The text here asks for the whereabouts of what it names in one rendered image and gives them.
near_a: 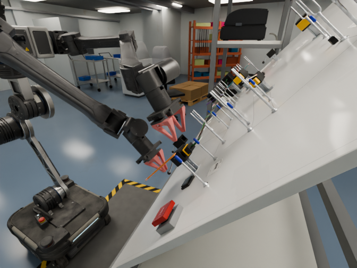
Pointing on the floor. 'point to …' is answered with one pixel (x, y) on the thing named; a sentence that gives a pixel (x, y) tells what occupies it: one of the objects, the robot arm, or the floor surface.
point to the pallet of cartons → (192, 91)
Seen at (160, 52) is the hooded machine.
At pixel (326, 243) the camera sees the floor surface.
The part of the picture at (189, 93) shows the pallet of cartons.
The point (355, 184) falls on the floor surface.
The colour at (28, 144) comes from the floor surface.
